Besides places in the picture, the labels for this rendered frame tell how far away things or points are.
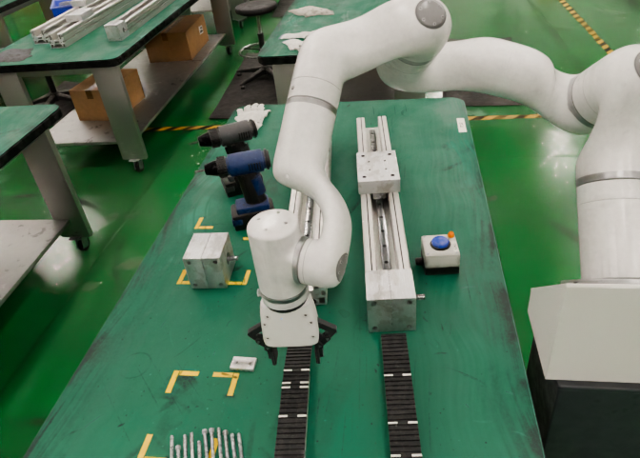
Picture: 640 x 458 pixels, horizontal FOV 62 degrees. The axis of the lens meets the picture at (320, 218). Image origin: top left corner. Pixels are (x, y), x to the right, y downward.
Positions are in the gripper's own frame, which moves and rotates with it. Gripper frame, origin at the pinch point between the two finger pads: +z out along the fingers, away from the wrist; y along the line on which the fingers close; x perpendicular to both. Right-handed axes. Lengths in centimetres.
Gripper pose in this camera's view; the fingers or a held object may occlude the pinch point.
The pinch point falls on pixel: (296, 354)
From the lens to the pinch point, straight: 105.8
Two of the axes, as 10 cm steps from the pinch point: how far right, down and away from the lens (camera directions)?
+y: 9.9, -0.6, -0.8
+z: 1.0, 8.1, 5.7
